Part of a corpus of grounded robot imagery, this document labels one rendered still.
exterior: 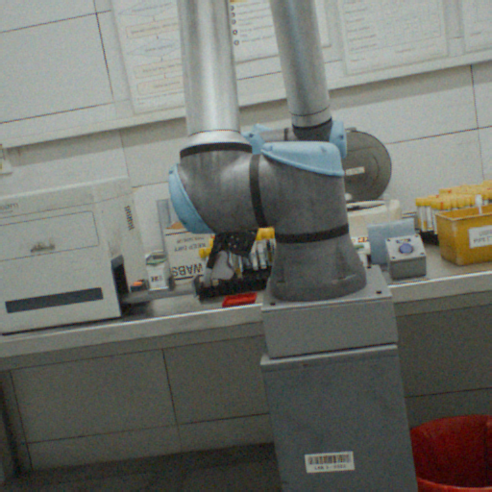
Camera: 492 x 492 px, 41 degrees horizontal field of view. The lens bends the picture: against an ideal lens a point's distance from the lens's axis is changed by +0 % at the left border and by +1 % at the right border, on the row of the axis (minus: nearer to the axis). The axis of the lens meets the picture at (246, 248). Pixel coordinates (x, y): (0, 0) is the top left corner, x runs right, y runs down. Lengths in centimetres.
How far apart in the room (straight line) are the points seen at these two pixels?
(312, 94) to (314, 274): 36
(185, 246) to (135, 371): 63
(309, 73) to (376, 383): 53
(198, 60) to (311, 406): 55
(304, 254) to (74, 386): 141
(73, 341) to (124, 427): 86
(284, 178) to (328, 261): 14
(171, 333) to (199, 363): 75
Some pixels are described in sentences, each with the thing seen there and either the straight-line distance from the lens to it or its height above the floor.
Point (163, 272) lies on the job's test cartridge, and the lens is 140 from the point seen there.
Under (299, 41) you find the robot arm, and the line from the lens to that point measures 114.
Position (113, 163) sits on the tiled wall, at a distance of 205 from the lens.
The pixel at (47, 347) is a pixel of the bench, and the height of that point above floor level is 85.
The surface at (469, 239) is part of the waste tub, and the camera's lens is 141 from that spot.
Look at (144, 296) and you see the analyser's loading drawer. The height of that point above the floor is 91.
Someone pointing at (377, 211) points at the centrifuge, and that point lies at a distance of 160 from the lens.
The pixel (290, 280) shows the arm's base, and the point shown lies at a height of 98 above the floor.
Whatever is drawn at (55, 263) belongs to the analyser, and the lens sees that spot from 145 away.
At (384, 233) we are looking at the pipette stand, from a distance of 146.
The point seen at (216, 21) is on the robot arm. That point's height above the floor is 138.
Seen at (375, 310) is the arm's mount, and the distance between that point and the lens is 96.
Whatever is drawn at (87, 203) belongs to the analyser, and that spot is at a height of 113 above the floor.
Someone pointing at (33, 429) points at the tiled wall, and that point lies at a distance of 236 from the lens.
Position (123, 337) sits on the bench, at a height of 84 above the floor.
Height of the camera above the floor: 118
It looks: 8 degrees down
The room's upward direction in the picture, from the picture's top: 10 degrees counter-clockwise
